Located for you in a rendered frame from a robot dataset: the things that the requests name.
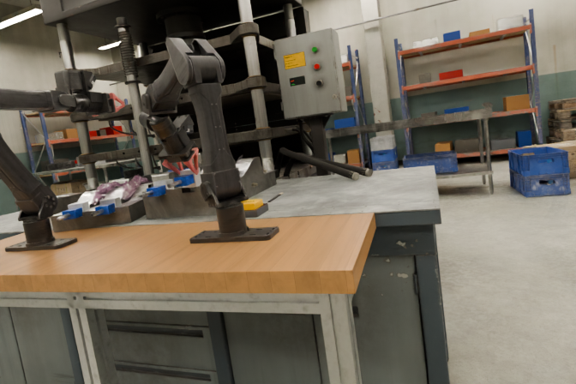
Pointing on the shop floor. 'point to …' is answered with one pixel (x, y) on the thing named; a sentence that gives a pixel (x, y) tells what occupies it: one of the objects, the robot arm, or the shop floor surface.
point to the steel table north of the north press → (84, 168)
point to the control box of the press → (311, 84)
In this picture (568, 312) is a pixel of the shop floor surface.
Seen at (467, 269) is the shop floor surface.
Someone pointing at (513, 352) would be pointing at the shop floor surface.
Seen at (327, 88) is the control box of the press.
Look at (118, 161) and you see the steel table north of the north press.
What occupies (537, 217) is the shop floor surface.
